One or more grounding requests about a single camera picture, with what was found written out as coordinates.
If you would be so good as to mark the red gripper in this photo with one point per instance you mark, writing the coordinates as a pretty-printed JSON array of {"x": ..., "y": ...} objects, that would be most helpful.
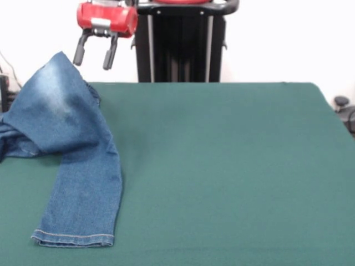
[{"x": 111, "y": 18}]

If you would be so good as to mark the blue denim jeans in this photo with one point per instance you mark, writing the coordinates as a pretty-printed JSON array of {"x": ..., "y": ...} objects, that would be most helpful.
[{"x": 69, "y": 124}]

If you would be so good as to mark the black equipment box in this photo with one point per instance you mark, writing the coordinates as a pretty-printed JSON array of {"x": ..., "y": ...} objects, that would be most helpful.
[{"x": 3, "y": 88}]

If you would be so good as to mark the dark green table cloth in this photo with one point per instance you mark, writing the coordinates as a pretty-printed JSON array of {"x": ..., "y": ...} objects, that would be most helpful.
[{"x": 222, "y": 180}]

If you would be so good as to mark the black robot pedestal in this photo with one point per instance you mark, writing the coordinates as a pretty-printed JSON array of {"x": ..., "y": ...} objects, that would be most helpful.
[{"x": 183, "y": 41}]

